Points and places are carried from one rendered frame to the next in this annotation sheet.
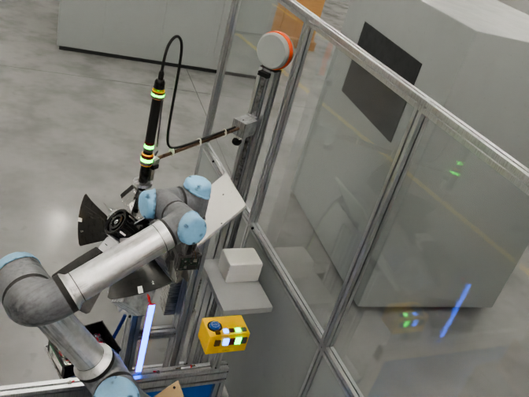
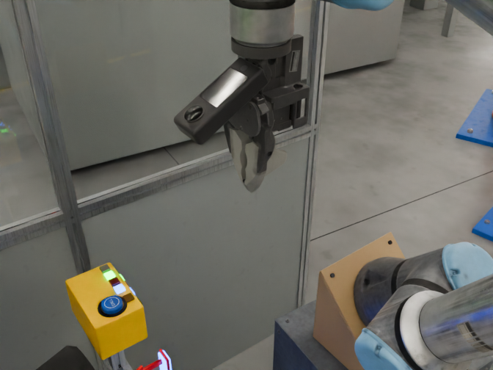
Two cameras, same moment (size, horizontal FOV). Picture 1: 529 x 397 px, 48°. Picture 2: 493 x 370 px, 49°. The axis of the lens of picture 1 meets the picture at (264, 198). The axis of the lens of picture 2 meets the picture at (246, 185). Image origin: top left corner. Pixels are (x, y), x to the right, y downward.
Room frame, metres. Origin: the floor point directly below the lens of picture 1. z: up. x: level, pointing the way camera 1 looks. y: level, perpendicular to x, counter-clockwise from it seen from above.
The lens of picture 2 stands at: (1.47, 0.80, 1.83)
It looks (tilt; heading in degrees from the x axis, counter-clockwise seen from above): 33 degrees down; 264
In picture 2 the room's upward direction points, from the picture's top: straight up
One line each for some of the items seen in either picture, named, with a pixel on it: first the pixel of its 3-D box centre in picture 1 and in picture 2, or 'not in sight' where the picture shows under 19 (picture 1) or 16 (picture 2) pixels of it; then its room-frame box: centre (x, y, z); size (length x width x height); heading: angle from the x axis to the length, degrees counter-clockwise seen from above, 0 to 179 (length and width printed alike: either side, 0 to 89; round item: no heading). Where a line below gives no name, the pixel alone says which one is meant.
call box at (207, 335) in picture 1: (223, 335); (106, 310); (1.67, 0.00, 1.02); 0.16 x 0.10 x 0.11; 120
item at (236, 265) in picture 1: (238, 262); not in sight; (2.29, 0.03, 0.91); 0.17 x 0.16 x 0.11; 120
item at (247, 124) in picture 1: (245, 126); not in sight; (2.40, 0.17, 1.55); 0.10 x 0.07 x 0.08; 155
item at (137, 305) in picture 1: (135, 291); not in sight; (1.81, 0.39, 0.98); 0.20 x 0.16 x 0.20; 120
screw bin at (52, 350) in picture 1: (83, 349); not in sight; (1.58, 0.49, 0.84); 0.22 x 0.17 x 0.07; 136
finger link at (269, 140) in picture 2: (173, 257); (258, 139); (1.39, 0.21, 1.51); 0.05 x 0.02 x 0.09; 121
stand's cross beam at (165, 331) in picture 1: (155, 332); not in sight; (2.06, 0.31, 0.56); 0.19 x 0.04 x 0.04; 120
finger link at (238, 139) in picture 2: (184, 274); (254, 153); (1.39, 0.16, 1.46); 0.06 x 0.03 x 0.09; 31
